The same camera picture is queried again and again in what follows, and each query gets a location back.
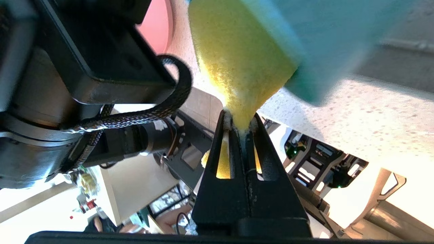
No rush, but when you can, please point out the black braided cable sleeve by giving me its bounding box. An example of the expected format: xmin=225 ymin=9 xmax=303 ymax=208
xmin=61 ymin=55 xmax=193 ymax=170

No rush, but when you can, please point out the black robot torso frame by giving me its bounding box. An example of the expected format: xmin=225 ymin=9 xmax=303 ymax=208
xmin=159 ymin=112 xmax=221 ymax=190

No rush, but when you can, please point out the teal bowl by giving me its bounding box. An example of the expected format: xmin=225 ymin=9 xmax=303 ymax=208
xmin=237 ymin=0 xmax=414 ymax=106

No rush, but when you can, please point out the silver metal bracket frame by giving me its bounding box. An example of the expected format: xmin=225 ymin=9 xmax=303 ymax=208
xmin=353 ymin=168 xmax=434 ymax=241

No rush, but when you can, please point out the yellow green fish-shaped sponge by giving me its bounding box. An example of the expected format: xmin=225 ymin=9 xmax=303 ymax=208
xmin=188 ymin=0 xmax=299 ymax=179

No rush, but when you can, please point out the black robot wheeled base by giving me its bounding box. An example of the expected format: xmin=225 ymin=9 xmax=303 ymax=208
xmin=285 ymin=130 xmax=369 ymax=189

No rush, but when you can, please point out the white boxy furniture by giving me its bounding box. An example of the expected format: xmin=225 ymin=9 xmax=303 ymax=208
xmin=98 ymin=152 xmax=180 ymax=226

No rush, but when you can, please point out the pink plate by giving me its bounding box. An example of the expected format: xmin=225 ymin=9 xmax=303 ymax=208
xmin=136 ymin=0 xmax=174 ymax=55

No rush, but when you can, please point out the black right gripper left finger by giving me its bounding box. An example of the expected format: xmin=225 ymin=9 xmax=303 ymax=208
xmin=192 ymin=110 xmax=251 ymax=236

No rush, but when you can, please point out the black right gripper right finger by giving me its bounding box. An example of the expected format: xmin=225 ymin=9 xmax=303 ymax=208
xmin=246 ymin=114 xmax=311 ymax=237

